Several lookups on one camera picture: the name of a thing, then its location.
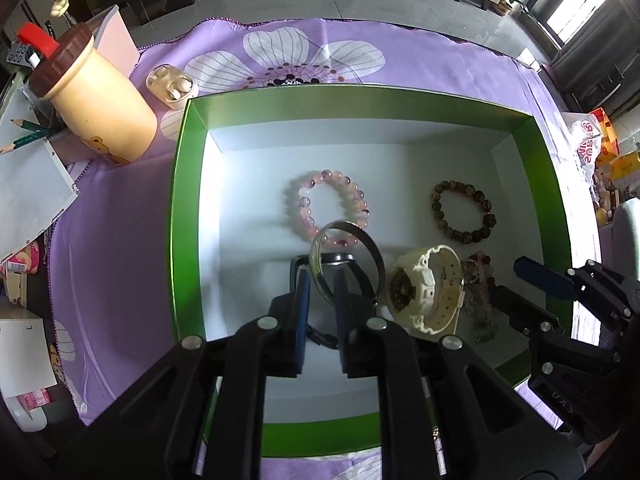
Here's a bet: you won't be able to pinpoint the purple floral cloth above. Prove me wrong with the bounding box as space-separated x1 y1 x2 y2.
47 17 603 480

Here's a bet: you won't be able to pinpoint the yellow paper bag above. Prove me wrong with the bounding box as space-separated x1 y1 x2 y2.
590 107 621 156

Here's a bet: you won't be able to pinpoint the silver bangle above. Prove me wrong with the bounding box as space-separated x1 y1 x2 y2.
309 220 387 306

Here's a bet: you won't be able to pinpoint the white plastic bag red print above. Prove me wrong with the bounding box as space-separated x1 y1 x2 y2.
562 112 608 181

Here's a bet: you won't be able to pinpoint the grey remote control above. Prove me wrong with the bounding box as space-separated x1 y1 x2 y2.
2 42 33 68

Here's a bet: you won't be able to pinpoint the pink paper box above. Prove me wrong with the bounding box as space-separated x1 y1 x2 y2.
87 5 141 81

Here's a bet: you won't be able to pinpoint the cream bottle with brown lid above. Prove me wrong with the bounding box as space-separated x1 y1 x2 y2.
16 25 158 166

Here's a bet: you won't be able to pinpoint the green cardboard box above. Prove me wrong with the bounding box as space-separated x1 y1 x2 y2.
167 82 575 458

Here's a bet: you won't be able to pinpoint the brown wooden bead bracelet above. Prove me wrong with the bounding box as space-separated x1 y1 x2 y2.
431 179 497 245

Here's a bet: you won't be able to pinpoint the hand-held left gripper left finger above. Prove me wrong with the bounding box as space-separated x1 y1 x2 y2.
50 257 313 480

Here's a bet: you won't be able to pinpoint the red bead bracelet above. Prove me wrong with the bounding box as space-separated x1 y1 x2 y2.
460 250 498 311

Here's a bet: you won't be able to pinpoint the cream earbud case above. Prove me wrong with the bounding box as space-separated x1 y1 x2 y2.
145 64 200 110

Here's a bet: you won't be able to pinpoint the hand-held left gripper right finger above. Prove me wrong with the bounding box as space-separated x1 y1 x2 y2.
334 270 586 480

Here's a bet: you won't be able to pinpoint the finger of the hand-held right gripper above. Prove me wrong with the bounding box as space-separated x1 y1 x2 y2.
492 285 566 346
514 256 640 336

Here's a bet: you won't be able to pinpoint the white cup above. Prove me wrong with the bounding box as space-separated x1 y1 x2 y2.
2 395 48 433

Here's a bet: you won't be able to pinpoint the pink bead bracelet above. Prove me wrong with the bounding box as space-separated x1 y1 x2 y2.
286 170 372 248

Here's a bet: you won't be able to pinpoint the white paper sheets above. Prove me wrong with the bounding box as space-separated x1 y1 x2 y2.
0 137 81 261

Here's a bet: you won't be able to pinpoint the white box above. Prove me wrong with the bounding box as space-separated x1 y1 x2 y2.
0 305 58 398

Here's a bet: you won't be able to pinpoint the black wristband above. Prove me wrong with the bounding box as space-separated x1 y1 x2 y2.
290 252 386 346

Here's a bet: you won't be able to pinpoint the cream wrist watch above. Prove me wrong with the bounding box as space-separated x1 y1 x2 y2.
387 245 466 336

